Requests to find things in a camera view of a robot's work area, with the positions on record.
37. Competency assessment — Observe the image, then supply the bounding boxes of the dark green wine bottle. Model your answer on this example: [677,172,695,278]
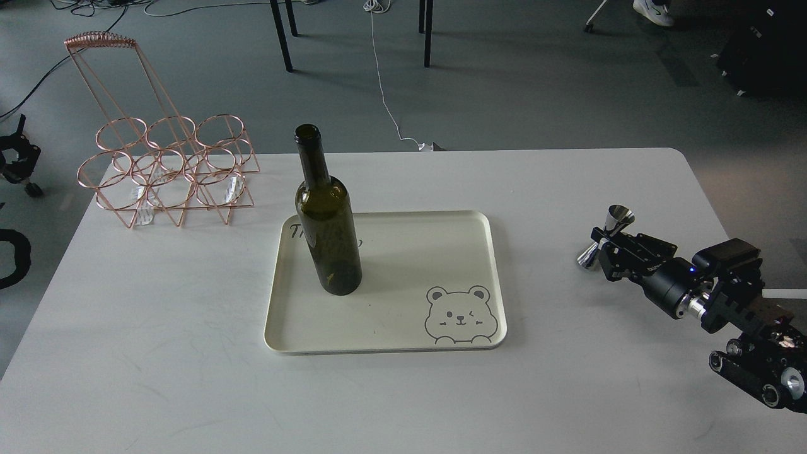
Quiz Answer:
[294,124,363,296]

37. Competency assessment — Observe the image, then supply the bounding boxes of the black table legs left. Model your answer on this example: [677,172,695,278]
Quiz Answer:
[270,0,299,74]

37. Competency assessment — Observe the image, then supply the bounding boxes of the black table legs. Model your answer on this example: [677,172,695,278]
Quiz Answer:
[270,0,299,74]
[418,0,434,68]

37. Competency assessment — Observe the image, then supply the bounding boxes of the steel double jigger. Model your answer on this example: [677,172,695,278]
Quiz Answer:
[576,204,635,271]

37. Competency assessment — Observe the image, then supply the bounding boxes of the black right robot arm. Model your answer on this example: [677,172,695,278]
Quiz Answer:
[591,228,805,413]

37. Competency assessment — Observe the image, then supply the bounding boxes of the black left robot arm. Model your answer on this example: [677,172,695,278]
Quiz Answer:
[1,115,44,197]

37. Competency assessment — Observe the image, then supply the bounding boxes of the cream bear serving tray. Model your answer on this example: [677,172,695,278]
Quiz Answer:
[264,210,508,354]

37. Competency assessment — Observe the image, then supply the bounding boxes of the black table legs right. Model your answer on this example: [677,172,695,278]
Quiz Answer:
[418,0,434,68]

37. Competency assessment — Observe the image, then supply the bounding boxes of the black floor cables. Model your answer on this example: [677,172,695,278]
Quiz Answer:
[0,0,272,120]

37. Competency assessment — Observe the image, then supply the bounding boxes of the person in blue jeans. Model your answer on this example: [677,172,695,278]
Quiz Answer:
[633,0,675,28]

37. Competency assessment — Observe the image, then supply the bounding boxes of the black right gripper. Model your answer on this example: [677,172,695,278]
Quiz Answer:
[591,227,697,319]

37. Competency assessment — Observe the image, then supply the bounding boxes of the white floor cable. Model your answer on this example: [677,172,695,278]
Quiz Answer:
[363,0,434,152]

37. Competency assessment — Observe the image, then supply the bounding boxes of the rose gold wire wine rack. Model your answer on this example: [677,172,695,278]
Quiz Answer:
[64,31,260,229]

